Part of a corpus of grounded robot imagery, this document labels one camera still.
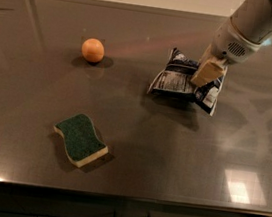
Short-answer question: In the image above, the blue chip bag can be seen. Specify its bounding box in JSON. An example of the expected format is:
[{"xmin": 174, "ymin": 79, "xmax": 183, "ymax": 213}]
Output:
[{"xmin": 147, "ymin": 47, "xmax": 224, "ymax": 116}]

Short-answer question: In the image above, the orange ball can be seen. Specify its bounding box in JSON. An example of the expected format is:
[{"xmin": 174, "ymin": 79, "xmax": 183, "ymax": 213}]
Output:
[{"xmin": 81, "ymin": 38, "xmax": 105, "ymax": 63}]

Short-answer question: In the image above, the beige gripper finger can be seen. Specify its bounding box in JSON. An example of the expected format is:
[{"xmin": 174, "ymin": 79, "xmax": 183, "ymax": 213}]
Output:
[
  {"xmin": 190, "ymin": 55, "xmax": 226, "ymax": 87},
  {"xmin": 199, "ymin": 45, "xmax": 211, "ymax": 66}
]

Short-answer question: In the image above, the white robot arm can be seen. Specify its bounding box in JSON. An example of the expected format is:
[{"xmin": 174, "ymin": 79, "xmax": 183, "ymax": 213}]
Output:
[{"xmin": 190, "ymin": 0, "xmax": 272, "ymax": 87}]

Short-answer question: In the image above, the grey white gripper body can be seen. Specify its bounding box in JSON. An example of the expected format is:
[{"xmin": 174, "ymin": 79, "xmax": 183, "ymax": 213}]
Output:
[{"xmin": 210, "ymin": 18, "xmax": 261, "ymax": 65}]

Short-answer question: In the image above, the green and yellow sponge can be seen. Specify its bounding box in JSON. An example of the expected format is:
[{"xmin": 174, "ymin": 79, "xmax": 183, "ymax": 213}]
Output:
[{"xmin": 54, "ymin": 114, "xmax": 109, "ymax": 168}]

